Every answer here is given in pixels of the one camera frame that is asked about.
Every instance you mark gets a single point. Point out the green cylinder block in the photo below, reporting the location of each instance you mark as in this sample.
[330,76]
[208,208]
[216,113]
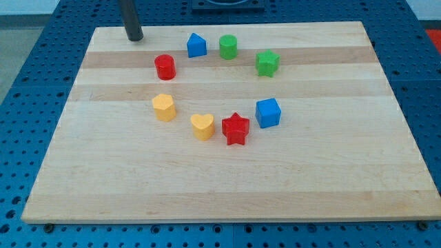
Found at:
[228,47]

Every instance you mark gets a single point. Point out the green star block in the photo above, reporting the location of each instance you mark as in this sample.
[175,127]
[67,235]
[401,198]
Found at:
[267,63]

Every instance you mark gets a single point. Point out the red star block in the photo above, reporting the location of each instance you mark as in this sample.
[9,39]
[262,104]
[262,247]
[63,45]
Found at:
[235,129]

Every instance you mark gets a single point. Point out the wooden board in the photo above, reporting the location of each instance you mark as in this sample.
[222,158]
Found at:
[342,150]

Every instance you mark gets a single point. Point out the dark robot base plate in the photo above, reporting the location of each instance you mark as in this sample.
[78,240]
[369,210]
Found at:
[226,5]

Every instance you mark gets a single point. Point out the red object at edge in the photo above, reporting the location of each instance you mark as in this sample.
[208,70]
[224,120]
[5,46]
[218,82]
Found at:
[435,37]

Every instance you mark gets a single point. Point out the yellow hexagon block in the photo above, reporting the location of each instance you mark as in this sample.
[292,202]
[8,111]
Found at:
[164,107]

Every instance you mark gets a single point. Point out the red cylinder block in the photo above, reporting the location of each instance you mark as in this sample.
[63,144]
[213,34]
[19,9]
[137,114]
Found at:
[165,67]

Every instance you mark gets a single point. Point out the blue cube block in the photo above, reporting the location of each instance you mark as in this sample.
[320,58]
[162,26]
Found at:
[268,113]

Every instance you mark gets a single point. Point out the blue triangular prism block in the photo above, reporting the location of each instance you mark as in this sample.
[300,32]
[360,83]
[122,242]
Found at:
[196,46]

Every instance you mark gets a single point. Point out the yellow heart block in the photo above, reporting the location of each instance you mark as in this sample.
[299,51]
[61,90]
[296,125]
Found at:
[203,126]

